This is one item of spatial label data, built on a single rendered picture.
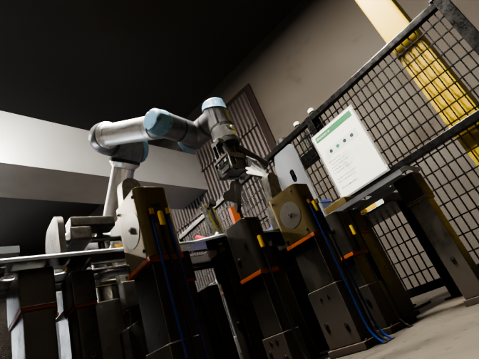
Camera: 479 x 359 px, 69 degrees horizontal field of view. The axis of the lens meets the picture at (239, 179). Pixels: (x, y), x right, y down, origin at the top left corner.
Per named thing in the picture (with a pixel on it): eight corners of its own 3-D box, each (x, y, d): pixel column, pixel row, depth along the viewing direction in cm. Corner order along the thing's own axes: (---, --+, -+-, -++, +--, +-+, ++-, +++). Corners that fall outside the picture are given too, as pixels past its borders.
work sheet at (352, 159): (390, 169, 123) (350, 104, 136) (342, 201, 137) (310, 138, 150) (393, 169, 124) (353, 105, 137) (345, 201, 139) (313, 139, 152)
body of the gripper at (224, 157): (219, 183, 98) (207, 148, 103) (241, 184, 103) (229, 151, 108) (234, 168, 93) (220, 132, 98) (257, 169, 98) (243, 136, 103)
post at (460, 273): (492, 299, 65) (410, 171, 77) (466, 307, 68) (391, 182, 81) (499, 294, 69) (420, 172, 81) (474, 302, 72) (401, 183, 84)
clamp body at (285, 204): (381, 349, 59) (300, 176, 74) (330, 362, 66) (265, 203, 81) (398, 338, 63) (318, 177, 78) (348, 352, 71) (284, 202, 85)
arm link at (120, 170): (78, 264, 132) (104, 125, 135) (113, 263, 144) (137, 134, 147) (94, 273, 125) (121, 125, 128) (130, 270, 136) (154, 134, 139)
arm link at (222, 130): (225, 139, 110) (240, 123, 105) (230, 151, 108) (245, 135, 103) (206, 137, 105) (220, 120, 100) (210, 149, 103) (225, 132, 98)
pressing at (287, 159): (332, 229, 108) (290, 141, 122) (306, 243, 115) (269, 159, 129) (333, 229, 108) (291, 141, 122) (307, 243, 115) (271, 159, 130)
